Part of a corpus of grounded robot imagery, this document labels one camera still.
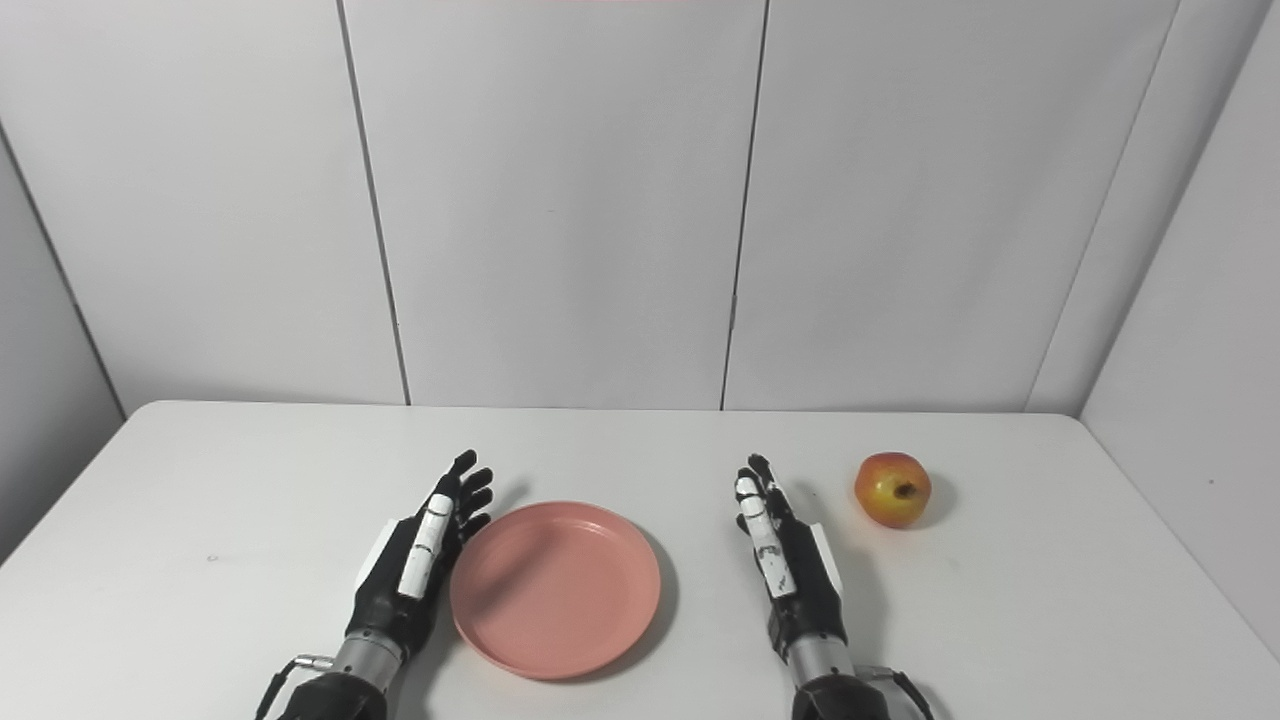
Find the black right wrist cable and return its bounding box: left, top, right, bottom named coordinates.
left=853, top=664, right=937, bottom=720

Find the pink round plate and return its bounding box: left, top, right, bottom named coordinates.
left=449, top=501, right=662, bottom=682

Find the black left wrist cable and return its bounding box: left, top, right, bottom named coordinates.
left=254, top=654, right=335, bottom=720

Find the red yellow apple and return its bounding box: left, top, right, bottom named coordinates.
left=854, top=452, right=932, bottom=529

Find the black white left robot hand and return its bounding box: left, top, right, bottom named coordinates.
left=345, top=449, right=495, bottom=656

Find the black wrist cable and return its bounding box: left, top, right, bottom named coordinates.
left=254, top=654, right=335, bottom=720
left=853, top=664, right=937, bottom=720

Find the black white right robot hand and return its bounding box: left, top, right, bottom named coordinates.
left=735, top=454, right=850, bottom=663

